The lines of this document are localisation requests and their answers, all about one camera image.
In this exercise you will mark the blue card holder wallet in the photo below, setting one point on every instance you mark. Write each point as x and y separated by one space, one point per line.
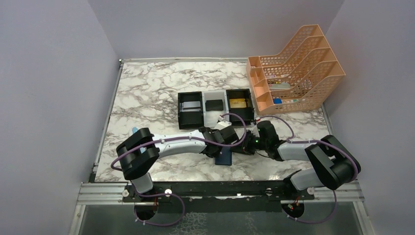
224 158

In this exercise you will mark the white middle sorting bin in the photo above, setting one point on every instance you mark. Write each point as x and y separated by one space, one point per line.
211 118

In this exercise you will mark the black left sorting bin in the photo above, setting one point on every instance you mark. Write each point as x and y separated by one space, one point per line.
190 120

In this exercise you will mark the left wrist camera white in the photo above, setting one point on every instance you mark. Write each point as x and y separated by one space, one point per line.
222 124

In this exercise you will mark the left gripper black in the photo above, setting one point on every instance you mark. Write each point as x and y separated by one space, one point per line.
215 155

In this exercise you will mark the black card in bin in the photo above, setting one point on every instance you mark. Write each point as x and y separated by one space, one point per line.
214 105

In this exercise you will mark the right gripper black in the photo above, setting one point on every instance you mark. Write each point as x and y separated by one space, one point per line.
245 148

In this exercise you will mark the silver card in bin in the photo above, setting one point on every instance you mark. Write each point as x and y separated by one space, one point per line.
190 105

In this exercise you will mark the gold card in bin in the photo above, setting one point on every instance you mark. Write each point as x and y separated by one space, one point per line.
236 103

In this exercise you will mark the aluminium table frame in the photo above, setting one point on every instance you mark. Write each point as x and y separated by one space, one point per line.
100 210

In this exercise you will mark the black metal mounting rail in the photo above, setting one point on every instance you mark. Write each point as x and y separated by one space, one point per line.
214 196

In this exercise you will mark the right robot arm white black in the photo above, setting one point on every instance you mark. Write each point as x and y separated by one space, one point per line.
332 164

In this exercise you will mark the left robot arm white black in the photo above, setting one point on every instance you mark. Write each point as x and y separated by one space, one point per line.
137 154

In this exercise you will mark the orange plastic file organizer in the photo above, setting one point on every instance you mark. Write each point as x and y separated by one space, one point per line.
302 75

